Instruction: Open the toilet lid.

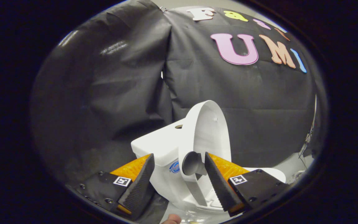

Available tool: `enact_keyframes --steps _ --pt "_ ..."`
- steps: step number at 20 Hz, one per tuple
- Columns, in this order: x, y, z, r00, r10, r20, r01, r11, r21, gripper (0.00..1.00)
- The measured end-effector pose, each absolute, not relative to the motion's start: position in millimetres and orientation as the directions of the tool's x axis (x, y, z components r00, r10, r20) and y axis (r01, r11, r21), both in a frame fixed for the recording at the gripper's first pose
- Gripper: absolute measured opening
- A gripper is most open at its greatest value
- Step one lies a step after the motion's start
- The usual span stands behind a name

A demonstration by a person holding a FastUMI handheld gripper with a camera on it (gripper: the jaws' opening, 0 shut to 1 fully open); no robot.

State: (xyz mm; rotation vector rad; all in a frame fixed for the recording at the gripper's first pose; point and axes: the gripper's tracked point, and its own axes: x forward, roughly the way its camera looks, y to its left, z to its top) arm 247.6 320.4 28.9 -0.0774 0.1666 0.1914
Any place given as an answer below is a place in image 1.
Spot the black backdrop cloth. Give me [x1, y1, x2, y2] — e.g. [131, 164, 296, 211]
[31, 0, 326, 185]

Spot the white toilet lid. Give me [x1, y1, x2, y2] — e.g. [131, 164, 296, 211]
[178, 100, 232, 207]

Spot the white toilet tank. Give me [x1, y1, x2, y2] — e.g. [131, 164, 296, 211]
[131, 118, 186, 203]

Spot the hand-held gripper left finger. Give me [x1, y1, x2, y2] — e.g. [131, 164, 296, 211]
[75, 153, 156, 220]

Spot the tangle of cables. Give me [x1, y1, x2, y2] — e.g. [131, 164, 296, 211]
[298, 124, 315, 171]

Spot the white toilet bowl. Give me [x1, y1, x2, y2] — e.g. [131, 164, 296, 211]
[167, 179, 229, 216]

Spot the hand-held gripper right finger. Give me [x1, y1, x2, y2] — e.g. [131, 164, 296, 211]
[204, 152, 290, 217]

